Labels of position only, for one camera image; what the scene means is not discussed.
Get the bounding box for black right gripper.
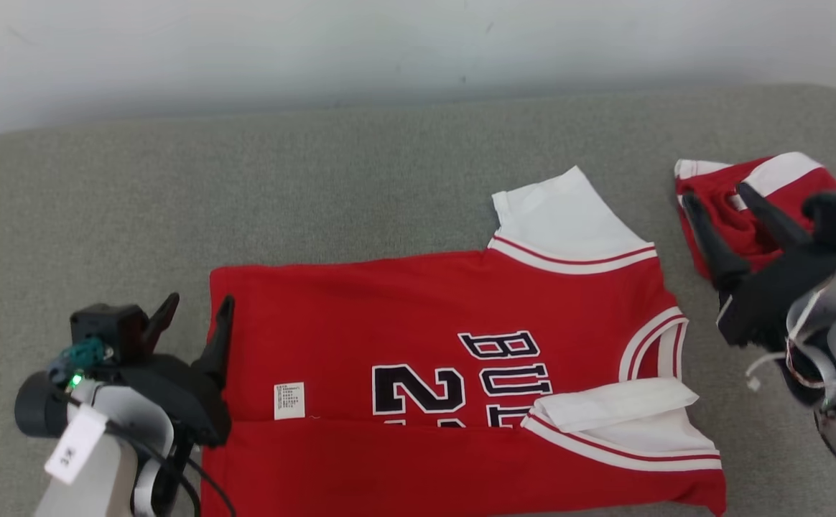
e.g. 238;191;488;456
679;182;836;350

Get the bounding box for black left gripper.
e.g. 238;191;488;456
104;291;236;451

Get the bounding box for red shorts white stripe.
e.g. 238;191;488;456
674;152;836;280

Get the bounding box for red basketball jersey white sleeves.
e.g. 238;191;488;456
201;167;728;517

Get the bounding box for white paper tag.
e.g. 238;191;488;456
45;404;108;485

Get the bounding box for grey fabric sofa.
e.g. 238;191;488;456
0;84;836;517

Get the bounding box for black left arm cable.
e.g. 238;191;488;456
106;420;237;517

